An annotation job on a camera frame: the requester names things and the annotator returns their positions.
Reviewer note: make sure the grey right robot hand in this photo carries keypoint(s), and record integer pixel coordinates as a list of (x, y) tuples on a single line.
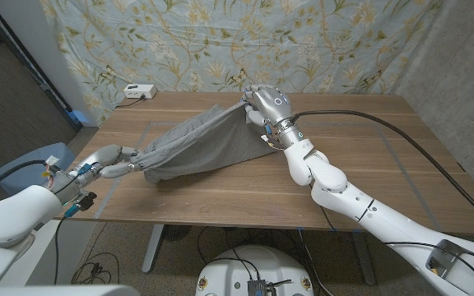
[(272, 103)]

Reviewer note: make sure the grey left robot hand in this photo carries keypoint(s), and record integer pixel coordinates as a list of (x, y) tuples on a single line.
[(105, 158)]

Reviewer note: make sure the grey shorts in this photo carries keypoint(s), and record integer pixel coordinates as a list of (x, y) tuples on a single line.
[(208, 144)]

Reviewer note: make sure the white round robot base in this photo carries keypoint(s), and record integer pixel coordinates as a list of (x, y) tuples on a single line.
[(229, 271)]

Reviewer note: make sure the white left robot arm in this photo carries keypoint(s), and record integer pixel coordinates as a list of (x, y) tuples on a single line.
[(10, 214)]

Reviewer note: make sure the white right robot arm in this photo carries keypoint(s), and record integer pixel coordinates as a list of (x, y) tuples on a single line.
[(385, 222)]

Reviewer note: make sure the small blue box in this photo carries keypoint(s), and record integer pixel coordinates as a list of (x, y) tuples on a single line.
[(81, 117)]

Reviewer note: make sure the white power strip box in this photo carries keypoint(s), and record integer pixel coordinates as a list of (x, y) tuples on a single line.
[(140, 91)]

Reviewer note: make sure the white table leg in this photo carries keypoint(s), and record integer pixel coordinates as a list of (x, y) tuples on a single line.
[(154, 246)]

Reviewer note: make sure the black round fan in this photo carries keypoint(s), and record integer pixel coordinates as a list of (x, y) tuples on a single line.
[(176, 232)]

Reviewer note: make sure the floral print backdrop cloth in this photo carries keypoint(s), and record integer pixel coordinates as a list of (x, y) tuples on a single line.
[(179, 45)]

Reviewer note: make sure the perforated partition panel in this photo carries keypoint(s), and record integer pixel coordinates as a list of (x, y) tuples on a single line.
[(6, 103)]

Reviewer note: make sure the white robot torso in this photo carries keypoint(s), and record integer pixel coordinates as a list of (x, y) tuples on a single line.
[(56, 291)]

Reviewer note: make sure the grey table leg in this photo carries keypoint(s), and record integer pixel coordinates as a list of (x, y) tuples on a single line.
[(363, 259)]

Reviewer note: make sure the grey electronics module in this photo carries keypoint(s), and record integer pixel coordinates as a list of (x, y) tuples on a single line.
[(257, 288)]

